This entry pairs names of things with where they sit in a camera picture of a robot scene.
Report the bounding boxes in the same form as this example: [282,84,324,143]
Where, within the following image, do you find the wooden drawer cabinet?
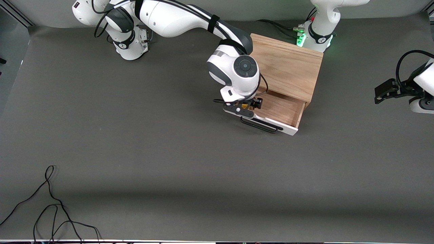
[249,33,323,110]

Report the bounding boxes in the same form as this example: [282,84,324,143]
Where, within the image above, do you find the dark grey table cover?
[0,15,434,243]

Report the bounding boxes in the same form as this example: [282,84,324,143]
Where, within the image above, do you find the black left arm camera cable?
[396,50,434,90]

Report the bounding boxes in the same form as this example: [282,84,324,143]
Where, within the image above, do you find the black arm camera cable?
[396,50,434,90]
[93,0,268,104]

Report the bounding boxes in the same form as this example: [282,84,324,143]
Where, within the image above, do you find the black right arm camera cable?
[93,0,268,104]

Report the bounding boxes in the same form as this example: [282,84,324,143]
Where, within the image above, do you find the black left arm base cables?
[257,7,317,38]

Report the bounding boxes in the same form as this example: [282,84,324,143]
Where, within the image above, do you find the black arm base cables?
[257,7,317,38]
[141,27,154,44]

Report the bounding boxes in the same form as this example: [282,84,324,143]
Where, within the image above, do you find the black right arm base cables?
[141,27,154,44]

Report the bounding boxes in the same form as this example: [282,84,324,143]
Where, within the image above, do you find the thin black loose cable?
[0,165,83,244]
[33,203,101,244]

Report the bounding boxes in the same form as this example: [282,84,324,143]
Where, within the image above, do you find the black aluminium frame rail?
[0,5,34,27]

